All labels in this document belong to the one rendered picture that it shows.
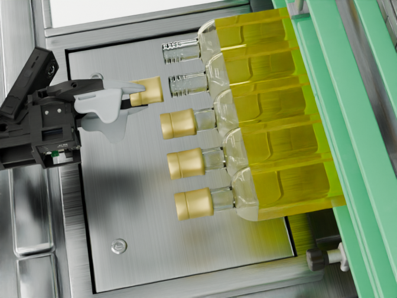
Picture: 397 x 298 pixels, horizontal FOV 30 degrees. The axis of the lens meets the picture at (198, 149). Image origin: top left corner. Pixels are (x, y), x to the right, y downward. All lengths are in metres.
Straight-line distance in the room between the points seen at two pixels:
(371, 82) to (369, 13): 0.09
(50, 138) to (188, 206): 0.20
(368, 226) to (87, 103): 0.38
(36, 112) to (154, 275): 0.27
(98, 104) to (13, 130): 0.12
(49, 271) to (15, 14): 0.45
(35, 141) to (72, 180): 0.16
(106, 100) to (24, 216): 0.23
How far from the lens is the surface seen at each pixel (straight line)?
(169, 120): 0.95
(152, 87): 0.98
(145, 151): 1.10
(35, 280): 1.05
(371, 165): 0.80
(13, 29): 1.26
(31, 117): 0.96
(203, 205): 0.90
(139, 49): 1.19
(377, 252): 0.84
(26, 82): 1.00
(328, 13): 0.90
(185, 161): 0.92
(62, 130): 0.95
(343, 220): 0.95
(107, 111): 0.95
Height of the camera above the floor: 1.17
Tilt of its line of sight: 3 degrees down
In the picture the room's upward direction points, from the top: 100 degrees counter-clockwise
